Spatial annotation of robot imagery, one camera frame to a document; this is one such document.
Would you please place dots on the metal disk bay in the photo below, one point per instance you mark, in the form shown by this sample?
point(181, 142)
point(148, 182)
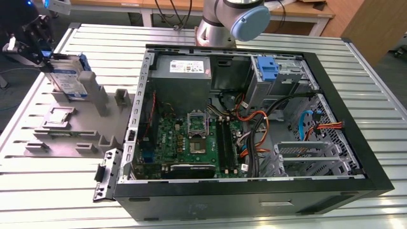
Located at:
point(311, 160)

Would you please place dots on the black office chair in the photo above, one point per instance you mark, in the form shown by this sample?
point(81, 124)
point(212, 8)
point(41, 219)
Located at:
point(8, 26)

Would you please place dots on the black RAM slot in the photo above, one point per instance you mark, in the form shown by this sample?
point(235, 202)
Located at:
point(229, 148)
point(220, 143)

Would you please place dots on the silver CPU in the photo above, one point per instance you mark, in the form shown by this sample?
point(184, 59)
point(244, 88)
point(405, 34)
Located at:
point(57, 118)

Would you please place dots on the metal optical drive cage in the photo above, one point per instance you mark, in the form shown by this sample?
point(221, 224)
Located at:
point(263, 93)

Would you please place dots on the hard disk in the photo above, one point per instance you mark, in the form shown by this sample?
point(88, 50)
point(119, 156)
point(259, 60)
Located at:
point(67, 78)

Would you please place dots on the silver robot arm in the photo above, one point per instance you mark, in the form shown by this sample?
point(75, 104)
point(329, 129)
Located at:
point(212, 31)

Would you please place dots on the metal card retention bracket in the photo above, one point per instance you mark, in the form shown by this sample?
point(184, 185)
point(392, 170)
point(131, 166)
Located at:
point(109, 171)

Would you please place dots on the black PC case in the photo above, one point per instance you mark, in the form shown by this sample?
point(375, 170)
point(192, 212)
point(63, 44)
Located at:
point(221, 202)

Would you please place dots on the black graphics card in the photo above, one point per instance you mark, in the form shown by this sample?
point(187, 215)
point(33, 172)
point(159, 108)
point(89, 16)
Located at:
point(191, 169)

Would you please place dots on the green RAM stick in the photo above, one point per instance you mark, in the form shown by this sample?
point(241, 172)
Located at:
point(63, 135)

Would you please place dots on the grey power supply unit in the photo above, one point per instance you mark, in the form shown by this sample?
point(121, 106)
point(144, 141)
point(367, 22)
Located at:
point(180, 93)

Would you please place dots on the thin metal locking lever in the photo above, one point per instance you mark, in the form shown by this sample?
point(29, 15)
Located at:
point(207, 128)

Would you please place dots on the grey parts rack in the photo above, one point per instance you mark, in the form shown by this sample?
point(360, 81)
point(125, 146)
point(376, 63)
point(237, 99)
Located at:
point(88, 124)

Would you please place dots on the blue plastic drive latch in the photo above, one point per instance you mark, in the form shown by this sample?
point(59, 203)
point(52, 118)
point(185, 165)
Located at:
point(267, 71)

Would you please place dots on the green motherboard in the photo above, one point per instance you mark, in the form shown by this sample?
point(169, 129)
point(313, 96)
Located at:
point(171, 133)

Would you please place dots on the wooden desk white frame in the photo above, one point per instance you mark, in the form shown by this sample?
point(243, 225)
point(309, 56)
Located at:
point(304, 10)

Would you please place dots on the CPU socket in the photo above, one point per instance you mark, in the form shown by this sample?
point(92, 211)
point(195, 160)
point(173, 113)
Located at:
point(197, 147)

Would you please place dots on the wooden cabinet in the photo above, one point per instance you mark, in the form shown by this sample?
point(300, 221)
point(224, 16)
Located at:
point(375, 28)

